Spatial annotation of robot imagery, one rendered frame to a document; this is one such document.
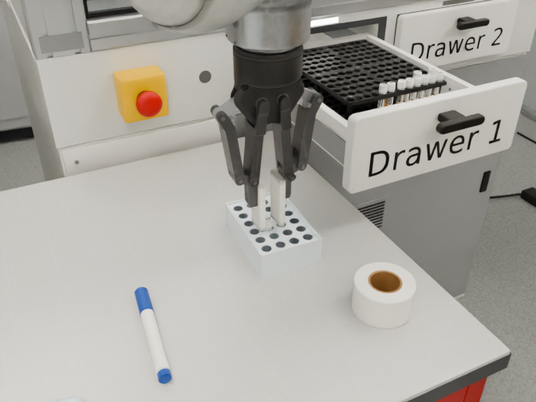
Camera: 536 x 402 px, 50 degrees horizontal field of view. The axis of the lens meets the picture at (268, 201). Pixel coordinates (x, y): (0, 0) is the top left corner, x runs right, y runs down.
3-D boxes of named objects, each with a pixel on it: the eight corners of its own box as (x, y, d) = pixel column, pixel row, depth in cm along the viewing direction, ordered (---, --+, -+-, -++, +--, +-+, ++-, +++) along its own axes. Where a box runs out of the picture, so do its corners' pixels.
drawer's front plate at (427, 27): (507, 52, 123) (520, -2, 117) (396, 74, 112) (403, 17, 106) (501, 49, 124) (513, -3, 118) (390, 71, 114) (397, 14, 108)
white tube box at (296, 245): (321, 262, 75) (322, 238, 72) (261, 279, 72) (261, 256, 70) (280, 211, 84) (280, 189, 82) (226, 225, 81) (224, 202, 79)
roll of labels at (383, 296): (342, 317, 66) (344, 290, 64) (362, 280, 72) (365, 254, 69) (402, 337, 64) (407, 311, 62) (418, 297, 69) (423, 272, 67)
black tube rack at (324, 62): (439, 120, 92) (447, 80, 88) (345, 143, 85) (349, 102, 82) (361, 72, 108) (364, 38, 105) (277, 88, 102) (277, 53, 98)
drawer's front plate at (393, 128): (510, 148, 88) (529, 80, 81) (348, 195, 77) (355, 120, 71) (502, 143, 89) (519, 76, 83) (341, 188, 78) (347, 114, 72)
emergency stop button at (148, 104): (165, 116, 89) (162, 91, 86) (139, 120, 87) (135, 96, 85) (159, 108, 91) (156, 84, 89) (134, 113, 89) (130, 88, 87)
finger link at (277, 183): (269, 169, 72) (275, 167, 72) (269, 214, 76) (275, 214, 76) (280, 181, 70) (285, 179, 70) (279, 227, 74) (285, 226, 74)
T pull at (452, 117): (484, 124, 77) (486, 115, 76) (439, 135, 74) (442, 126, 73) (466, 114, 79) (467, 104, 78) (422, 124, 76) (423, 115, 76)
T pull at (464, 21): (489, 25, 112) (490, 18, 111) (459, 31, 109) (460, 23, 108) (476, 21, 115) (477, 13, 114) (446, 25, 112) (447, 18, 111)
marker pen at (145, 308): (174, 382, 59) (172, 372, 58) (158, 387, 58) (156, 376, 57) (147, 294, 70) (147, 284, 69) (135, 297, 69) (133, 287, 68)
